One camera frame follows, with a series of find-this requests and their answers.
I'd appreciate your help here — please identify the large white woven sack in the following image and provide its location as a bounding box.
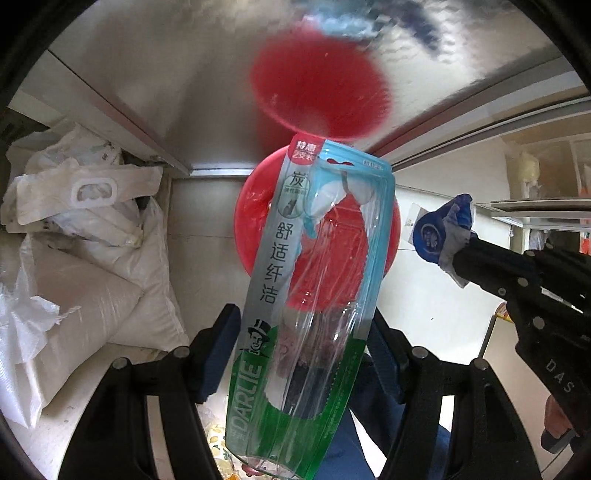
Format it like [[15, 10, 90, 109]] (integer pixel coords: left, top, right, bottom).
[[25, 198, 190, 409]]

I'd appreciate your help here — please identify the white woven sack with handle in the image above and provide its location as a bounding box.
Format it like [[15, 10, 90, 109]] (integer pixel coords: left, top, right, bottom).
[[0, 122, 164, 243]]

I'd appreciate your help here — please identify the blue wrapper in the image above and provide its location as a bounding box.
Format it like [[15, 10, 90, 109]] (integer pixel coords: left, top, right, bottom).
[[404, 194, 476, 289]]

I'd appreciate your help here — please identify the toothbrush package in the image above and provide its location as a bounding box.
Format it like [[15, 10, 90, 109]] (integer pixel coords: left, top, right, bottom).
[[224, 134, 397, 478]]

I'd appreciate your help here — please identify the white plastic bag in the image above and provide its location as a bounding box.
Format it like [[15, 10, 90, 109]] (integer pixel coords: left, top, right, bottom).
[[0, 277, 70, 430]]

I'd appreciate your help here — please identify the person's blue trouser leg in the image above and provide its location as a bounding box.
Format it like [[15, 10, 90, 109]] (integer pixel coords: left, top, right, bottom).
[[318, 360, 451, 480]]

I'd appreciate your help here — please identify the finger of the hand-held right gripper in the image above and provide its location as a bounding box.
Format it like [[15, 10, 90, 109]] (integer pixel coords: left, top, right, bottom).
[[462, 234, 543, 284], [455, 259, 546, 326]]

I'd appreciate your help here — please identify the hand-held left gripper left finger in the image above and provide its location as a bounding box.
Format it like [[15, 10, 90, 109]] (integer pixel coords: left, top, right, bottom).
[[58, 302, 243, 480]]

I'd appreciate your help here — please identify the red plastic bin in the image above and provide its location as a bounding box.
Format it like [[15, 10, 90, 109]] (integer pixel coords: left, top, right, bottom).
[[233, 145, 402, 315]]

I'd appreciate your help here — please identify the person's right hand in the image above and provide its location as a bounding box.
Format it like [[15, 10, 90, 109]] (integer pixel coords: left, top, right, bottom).
[[541, 396, 578, 440]]

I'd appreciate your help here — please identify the steel cabinet door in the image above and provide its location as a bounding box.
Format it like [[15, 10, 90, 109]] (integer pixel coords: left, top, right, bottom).
[[46, 0, 591, 178]]

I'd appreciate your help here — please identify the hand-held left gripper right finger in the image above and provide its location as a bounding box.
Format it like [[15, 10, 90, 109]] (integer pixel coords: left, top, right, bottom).
[[367, 307, 541, 480]]

